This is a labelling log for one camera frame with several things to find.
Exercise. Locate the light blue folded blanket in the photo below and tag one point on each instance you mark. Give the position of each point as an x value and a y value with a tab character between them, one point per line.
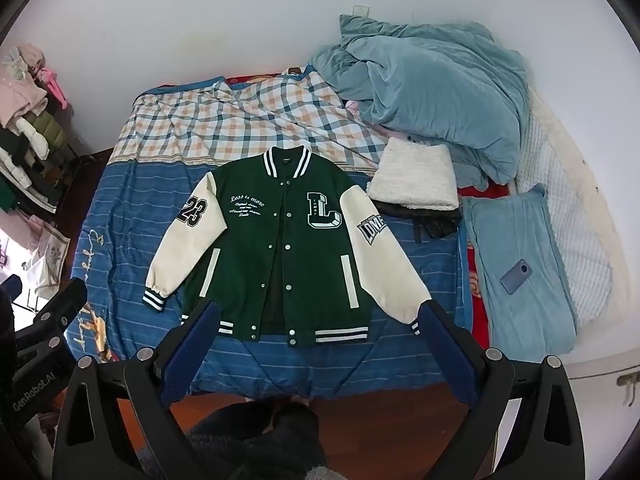
539	318

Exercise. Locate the blue smartphone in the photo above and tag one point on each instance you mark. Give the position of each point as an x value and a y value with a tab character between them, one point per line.
516	276

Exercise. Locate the blue striped plaid bed sheet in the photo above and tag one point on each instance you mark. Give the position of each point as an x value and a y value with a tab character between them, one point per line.
171	139

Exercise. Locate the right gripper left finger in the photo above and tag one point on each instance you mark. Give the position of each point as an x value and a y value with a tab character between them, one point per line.
92	440

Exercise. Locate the white fluffy folded garment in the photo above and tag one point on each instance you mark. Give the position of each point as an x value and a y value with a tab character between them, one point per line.
415	176

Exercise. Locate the green white varsity jacket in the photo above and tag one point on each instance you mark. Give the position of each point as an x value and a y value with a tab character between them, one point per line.
285	243

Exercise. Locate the white quilted mattress pad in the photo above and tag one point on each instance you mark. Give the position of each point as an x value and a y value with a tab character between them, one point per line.
584	231

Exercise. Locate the dark fuzzy slippers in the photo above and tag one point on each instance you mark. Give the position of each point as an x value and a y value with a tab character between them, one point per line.
270	438

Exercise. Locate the clothes rack with garments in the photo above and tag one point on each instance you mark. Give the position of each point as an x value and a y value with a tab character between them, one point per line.
36	155

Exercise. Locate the light blue crumpled duvet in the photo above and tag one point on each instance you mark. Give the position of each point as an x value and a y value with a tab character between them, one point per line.
449	84

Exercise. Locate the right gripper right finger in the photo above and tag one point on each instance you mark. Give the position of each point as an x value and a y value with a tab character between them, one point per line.
546	439

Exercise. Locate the black garment under white one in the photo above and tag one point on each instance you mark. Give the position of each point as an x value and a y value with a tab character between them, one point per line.
435	223

